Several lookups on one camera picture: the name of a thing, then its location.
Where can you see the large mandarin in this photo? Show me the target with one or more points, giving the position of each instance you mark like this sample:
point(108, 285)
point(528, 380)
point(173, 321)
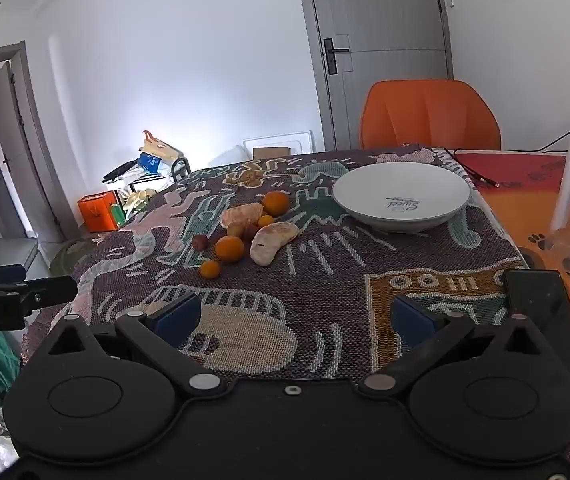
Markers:
point(276, 203)

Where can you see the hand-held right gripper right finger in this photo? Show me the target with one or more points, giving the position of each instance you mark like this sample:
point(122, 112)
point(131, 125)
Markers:
point(415, 320)

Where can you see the brown paper bag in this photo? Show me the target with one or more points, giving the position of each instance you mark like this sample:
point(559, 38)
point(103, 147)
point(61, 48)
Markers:
point(157, 149)

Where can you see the white plate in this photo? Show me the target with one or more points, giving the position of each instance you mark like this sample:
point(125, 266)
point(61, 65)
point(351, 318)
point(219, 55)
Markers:
point(390, 185)

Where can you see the printed woven blanket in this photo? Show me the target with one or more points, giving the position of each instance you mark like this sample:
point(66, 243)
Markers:
point(315, 285)

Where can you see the cardboard box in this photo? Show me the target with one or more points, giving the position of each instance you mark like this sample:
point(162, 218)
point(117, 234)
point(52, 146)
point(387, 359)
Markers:
point(271, 153)

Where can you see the orange shopping bag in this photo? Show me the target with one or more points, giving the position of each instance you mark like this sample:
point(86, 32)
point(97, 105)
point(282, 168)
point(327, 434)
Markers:
point(96, 212)

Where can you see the medium mandarin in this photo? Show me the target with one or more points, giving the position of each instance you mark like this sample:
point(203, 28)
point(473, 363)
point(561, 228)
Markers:
point(229, 248)

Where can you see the round floor rug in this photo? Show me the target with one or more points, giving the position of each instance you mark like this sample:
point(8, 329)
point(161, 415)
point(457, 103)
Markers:
point(67, 257)

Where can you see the grey door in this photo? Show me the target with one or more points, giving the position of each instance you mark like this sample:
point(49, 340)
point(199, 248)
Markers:
point(390, 20)

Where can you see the small orange kumquat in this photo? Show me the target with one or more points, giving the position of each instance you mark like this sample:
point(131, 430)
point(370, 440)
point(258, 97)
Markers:
point(266, 220)
point(210, 268)

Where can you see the pale yellow plastic bag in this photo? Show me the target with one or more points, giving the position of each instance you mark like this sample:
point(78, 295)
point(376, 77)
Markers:
point(140, 199)

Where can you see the grey bench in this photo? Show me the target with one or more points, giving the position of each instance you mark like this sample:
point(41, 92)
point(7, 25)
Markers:
point(5, 257)

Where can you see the blue bag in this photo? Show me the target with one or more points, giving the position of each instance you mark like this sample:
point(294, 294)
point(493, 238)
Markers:
point(149, 162)

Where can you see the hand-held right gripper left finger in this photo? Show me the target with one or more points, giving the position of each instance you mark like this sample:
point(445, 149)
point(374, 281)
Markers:
point(180, 320)

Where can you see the small yellow fruit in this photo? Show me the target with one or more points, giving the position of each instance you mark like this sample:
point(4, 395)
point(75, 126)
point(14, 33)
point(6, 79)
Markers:
point(235, 230)

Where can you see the black cart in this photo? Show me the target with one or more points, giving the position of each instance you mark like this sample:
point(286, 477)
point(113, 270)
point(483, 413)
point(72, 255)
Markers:
point(181, 167)

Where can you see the black bag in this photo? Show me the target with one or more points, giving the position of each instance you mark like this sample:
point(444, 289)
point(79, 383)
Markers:
point(120, 171)

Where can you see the orange chair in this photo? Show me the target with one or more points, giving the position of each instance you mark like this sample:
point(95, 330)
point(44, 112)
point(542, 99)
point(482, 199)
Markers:
point(430, 115)

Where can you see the white board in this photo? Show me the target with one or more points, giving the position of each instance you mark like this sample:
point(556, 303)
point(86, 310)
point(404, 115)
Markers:
point(277, 139)

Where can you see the green bag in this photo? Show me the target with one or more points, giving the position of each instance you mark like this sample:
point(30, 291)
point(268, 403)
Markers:
point(118, 214)

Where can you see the dark red plum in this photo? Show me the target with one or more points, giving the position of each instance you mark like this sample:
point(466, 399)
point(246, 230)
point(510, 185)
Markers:
point(251, 232)
point(200, 242)

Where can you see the peeled orange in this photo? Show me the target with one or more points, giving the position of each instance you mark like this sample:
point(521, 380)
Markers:
point(241, 214)

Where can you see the black smartphone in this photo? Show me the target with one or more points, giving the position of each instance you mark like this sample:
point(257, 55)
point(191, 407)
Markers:
point(540, 300)

